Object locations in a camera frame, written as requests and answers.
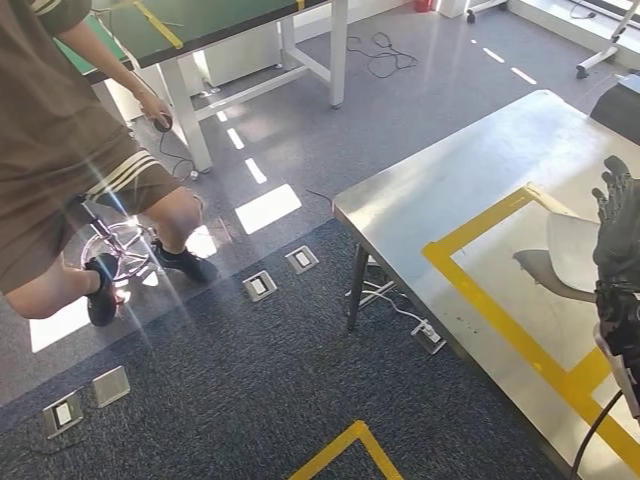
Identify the steel workbench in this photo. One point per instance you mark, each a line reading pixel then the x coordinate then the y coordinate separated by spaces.
pixel 475 152

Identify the white storage cabinet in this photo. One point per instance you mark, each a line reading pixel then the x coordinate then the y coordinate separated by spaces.
pixel 240 53

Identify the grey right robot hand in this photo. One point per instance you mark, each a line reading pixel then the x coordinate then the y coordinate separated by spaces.
pixel 620 232

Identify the white curved car body part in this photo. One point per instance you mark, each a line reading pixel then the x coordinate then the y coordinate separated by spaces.
pixel 570 252

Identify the black handheld device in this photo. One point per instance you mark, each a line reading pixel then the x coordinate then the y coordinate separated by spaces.
pixel 163 123

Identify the metal floor plate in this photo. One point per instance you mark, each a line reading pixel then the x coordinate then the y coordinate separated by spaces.
pixel 111 386

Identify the white wheeled stand leg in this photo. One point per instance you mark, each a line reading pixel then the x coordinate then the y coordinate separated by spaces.
pixel 607 50
pixel 482 8

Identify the metal floor socket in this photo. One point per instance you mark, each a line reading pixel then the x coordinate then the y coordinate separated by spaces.
pixel 429 338
pixel 63 414
pixel 301 260
pixel 259 286

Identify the green top white table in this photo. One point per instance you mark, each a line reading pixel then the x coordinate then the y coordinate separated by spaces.
pixel 210 16

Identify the person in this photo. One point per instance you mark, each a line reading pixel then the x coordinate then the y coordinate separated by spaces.
pixel 45 132

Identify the chrome base stool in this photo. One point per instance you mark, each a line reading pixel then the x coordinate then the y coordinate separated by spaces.
pixel 127 248

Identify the yellow tape strip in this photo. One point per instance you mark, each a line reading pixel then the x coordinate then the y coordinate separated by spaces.
pixel 158 25

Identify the person's foot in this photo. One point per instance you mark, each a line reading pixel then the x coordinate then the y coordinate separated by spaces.
pixel 103 291
pixel 187 263

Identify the small red object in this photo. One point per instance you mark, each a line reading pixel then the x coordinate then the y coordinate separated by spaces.
pixel 423 5

